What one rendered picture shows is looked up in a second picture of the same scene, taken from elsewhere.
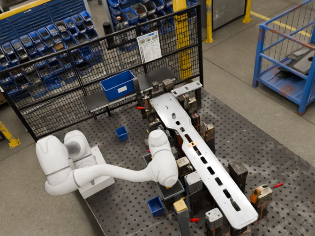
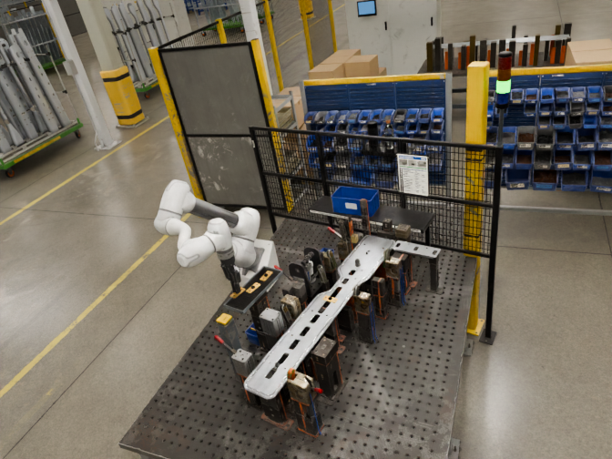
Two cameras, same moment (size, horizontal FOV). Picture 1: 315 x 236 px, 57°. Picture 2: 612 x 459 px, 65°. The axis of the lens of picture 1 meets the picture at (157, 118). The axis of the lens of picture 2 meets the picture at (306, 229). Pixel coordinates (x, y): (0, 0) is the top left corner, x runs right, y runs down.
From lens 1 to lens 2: 1.86 m
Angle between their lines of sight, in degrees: 43
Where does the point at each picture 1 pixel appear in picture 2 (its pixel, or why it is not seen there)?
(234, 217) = (256, 378)
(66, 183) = (161, 223)
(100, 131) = (319, 243)
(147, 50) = (409, 178)
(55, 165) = (164, 203)
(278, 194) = (361, 435)
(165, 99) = (378, 244)
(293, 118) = not seen: outside the picture
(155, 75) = (407, 215)
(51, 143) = (175, 186)
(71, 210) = not seen: hidden behind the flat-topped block
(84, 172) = (174, 222)
